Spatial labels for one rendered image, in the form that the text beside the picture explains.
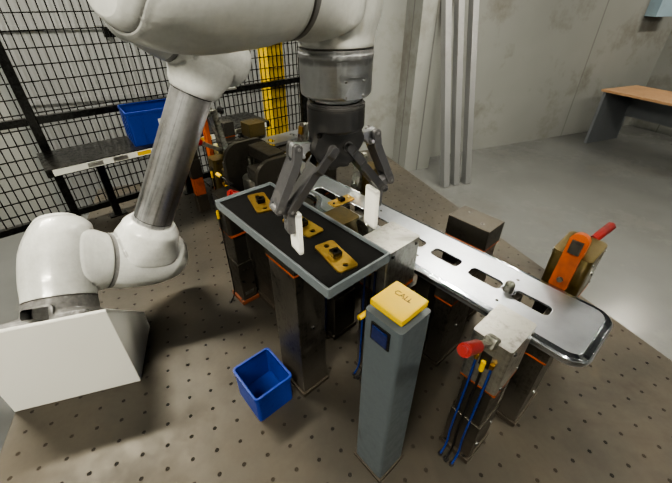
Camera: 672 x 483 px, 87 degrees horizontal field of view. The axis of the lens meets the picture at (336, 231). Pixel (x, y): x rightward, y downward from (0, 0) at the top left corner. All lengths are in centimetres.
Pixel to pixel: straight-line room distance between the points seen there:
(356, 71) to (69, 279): 83
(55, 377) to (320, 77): 92
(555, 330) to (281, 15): 69
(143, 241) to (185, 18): 82
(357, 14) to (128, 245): 86
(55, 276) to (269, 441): 62
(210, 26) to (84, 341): 81
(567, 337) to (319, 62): 64
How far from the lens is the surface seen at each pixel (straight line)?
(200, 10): 31
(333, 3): 39
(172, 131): 99
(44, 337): 101
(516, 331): 68
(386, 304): 51
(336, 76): 43
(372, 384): 64
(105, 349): 102
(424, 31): 355
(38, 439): 113
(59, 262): 105
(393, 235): 74
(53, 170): 157
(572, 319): 84
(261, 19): 34
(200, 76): 94
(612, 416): 114
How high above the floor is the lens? 152
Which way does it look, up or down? 33 degrees down
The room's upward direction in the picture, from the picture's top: straight up
